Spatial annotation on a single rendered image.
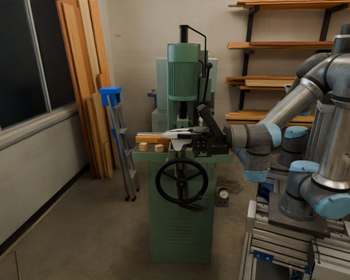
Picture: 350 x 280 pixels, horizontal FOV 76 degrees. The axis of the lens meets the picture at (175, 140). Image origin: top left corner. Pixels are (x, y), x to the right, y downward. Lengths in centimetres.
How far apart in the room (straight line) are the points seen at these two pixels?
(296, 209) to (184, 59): 91
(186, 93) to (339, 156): 81
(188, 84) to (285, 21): 270
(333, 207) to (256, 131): 37
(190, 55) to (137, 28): 258
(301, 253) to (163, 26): 331
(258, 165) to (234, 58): 305
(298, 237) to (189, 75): 95
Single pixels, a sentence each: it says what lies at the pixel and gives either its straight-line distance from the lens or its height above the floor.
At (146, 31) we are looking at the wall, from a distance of 381.
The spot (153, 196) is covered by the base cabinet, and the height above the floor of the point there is 58.
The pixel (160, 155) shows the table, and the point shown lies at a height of 88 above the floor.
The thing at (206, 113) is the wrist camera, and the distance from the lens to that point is 68.
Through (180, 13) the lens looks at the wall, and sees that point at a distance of 375.
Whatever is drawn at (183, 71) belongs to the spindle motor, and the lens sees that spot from 132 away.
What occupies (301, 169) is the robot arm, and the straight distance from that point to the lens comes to 101.
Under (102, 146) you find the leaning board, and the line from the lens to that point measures 280.
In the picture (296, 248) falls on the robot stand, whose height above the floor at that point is 67.
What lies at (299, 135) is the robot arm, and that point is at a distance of 148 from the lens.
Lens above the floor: 147
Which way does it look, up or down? 21 degrees down
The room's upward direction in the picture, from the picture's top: straight up
